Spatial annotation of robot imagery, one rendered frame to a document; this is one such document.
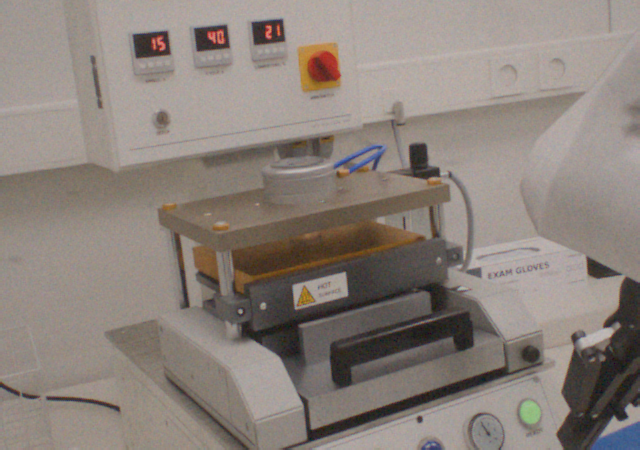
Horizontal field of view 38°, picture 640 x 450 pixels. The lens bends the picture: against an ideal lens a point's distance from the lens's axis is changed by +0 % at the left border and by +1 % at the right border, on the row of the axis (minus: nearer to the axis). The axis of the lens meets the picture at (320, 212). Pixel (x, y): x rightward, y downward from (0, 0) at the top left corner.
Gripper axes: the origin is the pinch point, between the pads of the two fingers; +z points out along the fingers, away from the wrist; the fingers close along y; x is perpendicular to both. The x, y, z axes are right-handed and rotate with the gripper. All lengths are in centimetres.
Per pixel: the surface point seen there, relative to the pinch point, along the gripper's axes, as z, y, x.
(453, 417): 4.7, 9.5, -5.5
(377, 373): 0.9, 17.1, -9.0
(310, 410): 1.4, 24.4, -6.4
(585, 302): 38, -41, -42
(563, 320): 37, -34, -38
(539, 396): 5.0, -0.8, -6.7
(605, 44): 17, -59, -85
